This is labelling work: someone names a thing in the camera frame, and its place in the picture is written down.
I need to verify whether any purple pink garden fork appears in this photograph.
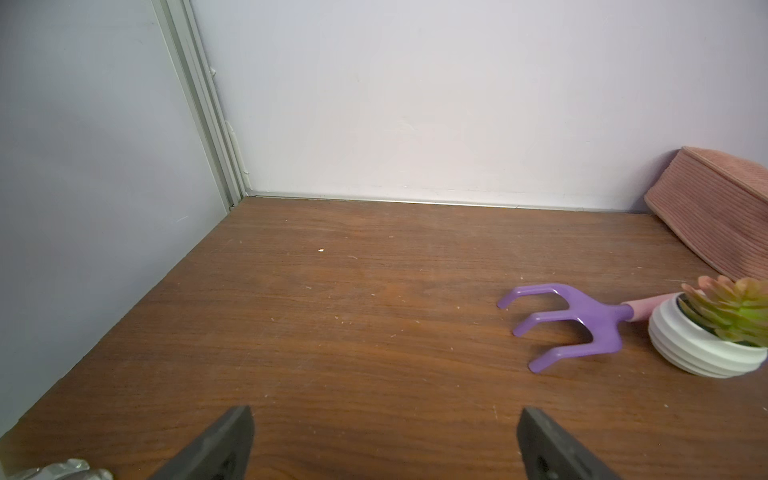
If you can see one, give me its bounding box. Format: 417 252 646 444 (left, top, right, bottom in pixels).
497 283 677 374

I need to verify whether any silver foil object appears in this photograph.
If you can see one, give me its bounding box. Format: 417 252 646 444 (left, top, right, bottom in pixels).
7 458 114 480

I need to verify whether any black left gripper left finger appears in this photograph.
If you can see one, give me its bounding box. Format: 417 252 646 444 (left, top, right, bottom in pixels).
150 405 255 480

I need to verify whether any succulent in white pot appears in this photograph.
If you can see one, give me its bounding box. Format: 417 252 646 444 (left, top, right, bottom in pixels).
648 276 767 379

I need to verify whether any pink corduroy bag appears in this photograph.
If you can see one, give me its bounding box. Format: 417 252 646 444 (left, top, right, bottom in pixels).
644 146 767 280

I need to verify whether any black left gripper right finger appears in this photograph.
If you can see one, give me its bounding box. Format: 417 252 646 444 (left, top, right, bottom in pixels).
516 407 621 480

